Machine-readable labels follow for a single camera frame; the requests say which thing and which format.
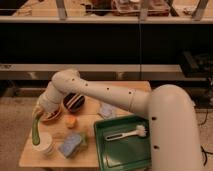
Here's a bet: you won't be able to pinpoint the blue and green sponge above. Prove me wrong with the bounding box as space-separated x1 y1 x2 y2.
58 132 88 158

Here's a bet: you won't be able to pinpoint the orange bowl with beans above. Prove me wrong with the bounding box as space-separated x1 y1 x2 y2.
41 108 61 122

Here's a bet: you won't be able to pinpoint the dark striped bowl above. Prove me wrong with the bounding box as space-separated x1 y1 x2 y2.
63 93 85 113

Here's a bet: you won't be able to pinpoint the small orange fruit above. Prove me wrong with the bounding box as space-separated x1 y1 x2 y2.
65 115 77 129

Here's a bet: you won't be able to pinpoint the blue grey cloth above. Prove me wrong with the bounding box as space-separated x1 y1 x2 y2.
98 102 116 119

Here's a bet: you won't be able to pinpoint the white paper cup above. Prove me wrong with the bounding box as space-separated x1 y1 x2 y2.
33 132 53 155

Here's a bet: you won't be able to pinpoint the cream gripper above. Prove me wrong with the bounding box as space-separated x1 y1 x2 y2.
32 83 65 118

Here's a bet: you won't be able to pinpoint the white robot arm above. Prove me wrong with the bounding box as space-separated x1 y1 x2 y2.
37 69 204 171

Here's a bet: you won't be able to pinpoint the black floor cables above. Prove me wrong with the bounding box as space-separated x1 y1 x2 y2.
196 106 213 168

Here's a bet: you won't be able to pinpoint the white dish brush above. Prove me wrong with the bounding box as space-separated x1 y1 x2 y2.
105 125 147 141

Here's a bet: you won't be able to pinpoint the dark box on shelf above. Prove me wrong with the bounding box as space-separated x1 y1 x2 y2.
179 51 213 78

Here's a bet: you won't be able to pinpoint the metal shelf rack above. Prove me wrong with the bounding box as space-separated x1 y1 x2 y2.
0 0 213 87

